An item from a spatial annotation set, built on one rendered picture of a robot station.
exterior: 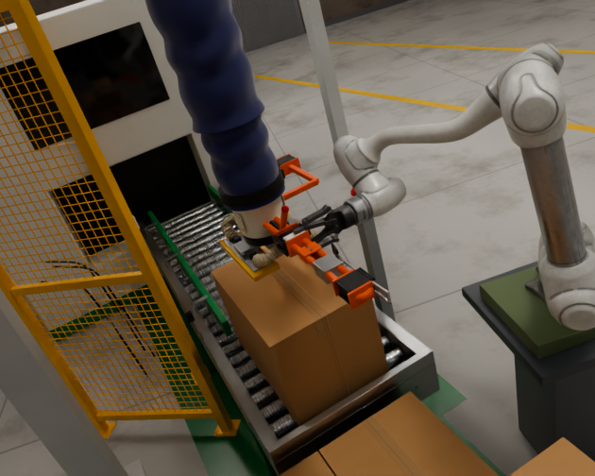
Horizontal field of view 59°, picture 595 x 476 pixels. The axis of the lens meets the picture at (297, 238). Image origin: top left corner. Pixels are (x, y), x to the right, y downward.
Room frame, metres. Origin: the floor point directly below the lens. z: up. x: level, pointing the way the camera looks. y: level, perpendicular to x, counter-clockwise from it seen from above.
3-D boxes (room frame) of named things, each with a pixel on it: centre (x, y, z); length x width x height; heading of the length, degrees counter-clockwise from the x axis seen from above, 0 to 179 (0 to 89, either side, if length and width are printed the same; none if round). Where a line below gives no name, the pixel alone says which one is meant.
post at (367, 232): (2.02, -0.31, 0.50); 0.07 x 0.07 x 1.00; 19
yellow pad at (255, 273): (1.62, 0.19, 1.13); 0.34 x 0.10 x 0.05; 20
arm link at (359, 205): (1.48, -0.21, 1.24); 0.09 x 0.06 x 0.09; 20
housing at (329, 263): (1.22, -0.06, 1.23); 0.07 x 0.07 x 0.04; 20
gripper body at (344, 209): (1.46, -0.14, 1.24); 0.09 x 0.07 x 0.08; 110
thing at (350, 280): (1.09, -0.10, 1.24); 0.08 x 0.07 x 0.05; 20
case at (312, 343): (1.65, 0.10, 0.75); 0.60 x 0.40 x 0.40; 19
